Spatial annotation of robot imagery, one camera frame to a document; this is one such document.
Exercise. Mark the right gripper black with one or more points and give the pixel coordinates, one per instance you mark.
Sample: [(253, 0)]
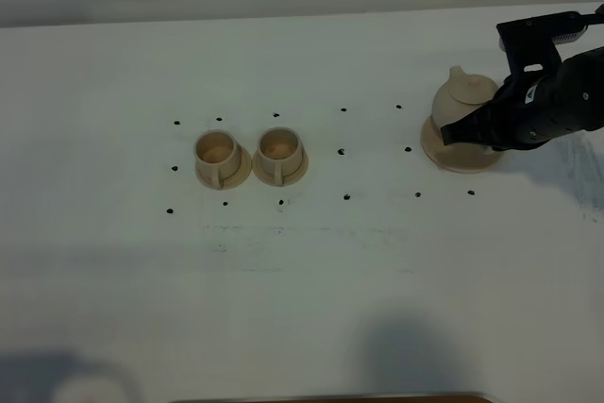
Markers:
[(544, 97)]

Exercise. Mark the beige teapot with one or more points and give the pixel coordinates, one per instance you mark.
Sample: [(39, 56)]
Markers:
[(459, 96)]

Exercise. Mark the beige teapot saucer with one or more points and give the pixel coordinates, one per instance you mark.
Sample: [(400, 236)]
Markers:
[(463, 158)]

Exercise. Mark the right beige teacup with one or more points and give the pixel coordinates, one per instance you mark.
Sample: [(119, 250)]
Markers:
[(279, 142)]

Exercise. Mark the beige teacup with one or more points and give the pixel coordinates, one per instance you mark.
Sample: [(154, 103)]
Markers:
[(279, 142), (217, 157)]

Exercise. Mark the left beige teacup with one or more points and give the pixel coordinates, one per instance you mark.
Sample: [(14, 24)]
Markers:
[(217, 157)]

